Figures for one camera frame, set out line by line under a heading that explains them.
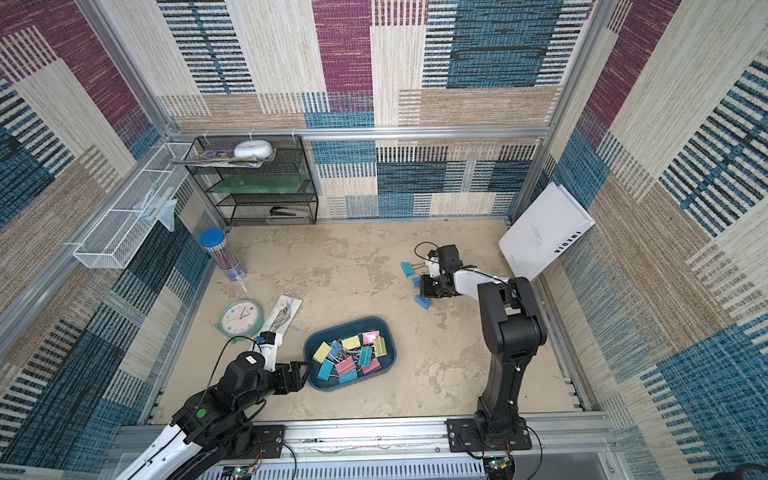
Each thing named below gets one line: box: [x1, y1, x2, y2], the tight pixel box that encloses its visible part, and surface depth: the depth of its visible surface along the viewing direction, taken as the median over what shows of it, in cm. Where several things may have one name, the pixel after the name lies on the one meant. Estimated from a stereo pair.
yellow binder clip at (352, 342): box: [341, 335, 361, 350], surface depth 89 cm
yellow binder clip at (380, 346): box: [374, 336, 387, 358], surface depth 87 cm
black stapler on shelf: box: [269, 206, 296, 216], surface depth 113 cm
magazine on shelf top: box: [171, 148, 277, 168], surface depth 83 cm
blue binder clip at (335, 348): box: [329, 340, 343, 357], surface depth 88 cm
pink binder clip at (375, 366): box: [361, 358, 382, 375], surface depth 85 cm
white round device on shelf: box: [234, 140, 273, 161], surface depth 91 cm
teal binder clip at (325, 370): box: [317, 360, 335, 381], surface depth 85 cm
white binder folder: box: [498, 181, 596, 282], surface depth 91 cm
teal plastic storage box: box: [303, 316, 397, 392], surface depth 87 cm
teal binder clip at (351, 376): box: [339, 369, 358, 384], surface depth 83 cm
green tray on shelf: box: [211, 174, 302, 194], surface depth 101 cm
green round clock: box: [215, 299, 265, 339], surface depth 94 cm
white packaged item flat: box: [255, 294, 303, 341], surface depth 98 cm
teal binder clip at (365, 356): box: [359, 346, 373, 368], surface depth 86 cm
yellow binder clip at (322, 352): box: [312, 341, 332, 364], surface depth 86 cm
